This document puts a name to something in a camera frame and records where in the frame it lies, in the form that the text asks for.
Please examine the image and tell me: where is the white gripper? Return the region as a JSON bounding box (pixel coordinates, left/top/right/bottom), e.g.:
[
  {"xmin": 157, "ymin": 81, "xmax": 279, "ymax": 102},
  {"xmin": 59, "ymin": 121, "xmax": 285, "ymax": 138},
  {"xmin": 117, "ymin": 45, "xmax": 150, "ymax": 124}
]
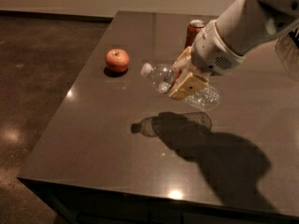
[{"xmin": 168, "ymin": 20, "xmax": 244, "ymax": 101}]

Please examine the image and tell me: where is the clear plastic water bottle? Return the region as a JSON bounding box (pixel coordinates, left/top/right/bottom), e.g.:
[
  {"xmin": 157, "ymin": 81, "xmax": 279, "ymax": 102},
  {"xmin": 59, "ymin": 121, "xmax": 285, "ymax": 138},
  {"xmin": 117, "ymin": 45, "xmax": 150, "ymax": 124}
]
[{"xmin": 141, "ymin": 63, "xmax": 221, "ymax": 111}]

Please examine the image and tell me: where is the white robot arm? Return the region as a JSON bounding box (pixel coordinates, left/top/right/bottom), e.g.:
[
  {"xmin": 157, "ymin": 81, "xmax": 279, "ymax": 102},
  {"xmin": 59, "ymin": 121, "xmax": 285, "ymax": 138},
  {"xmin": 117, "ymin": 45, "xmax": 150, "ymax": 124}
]
[{"xmin": 169, "ymin": 0, "xmax": 299, "ymax": 100}]

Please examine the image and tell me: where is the red soda can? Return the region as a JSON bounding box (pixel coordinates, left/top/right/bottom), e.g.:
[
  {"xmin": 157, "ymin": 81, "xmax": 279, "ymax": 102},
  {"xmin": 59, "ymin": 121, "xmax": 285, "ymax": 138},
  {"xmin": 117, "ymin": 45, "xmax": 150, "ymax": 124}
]
[{"xmin": 185, "ymin": 20, "xmax": 206, "ymax": 47}]

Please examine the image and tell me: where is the red apple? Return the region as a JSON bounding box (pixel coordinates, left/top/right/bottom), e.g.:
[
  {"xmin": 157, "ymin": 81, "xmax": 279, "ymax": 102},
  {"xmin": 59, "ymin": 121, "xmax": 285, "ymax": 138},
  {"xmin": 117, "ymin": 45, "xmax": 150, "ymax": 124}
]
[{"xmin": 105, "ymin": 49, "xmax": 130, "ymax": 73}]

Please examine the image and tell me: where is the clear plastic bag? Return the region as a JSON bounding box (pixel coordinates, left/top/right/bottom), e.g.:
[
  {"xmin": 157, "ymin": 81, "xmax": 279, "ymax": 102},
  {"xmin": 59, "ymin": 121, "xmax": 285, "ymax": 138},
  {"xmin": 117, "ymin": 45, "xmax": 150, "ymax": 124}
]
[{"xmin": 275, "ymin": 35, "xmax": 299, "ymax": 81}]

